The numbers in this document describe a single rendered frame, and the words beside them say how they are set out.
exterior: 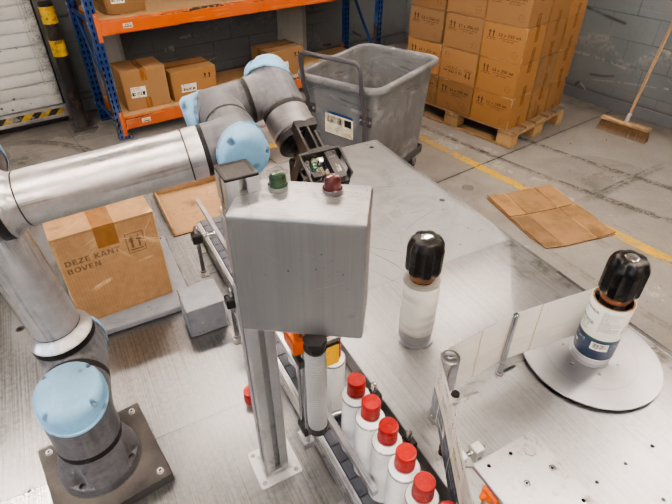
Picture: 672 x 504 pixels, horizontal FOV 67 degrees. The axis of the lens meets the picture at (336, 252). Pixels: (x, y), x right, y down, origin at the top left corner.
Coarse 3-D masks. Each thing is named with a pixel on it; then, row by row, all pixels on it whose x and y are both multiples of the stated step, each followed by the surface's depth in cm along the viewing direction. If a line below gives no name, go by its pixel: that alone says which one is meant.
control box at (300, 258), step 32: (256, 192) 64; (288, 192) 64; (320, 192) 64; (352, 192) 64; (256, 224) 60; (288, 224) 60; (320, 224) 59; (352, 224) 59; (256, 256) 63; (288, 256) 62; (320, 256) 62; (352, 256) 61; (256, 288) 66; (288, 288) 66; (320, 288) 65; (352, 288) 64; (256, 320) 70; (288, 320) 69; (320, 320) 68; (352, 320) 68
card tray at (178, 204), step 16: (160, 192) 189; (176, 192) 190; (192, 192) 190; (208, 192) 190; (160, 208) 180; (176, 208) 181; (192, 208) 181; (208, 208) 181; (176, 224) 173; (192, 224) 173
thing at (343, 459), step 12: (204, 228) 163; (216, 240) 158; (228, 264) 148; (288, 360) 119; (288, 372) 117; (336, 420) 106; (336, 444) 102; (336, 456) 100; (348, 468) 98; (360, 480) 96; (360, 492) 94
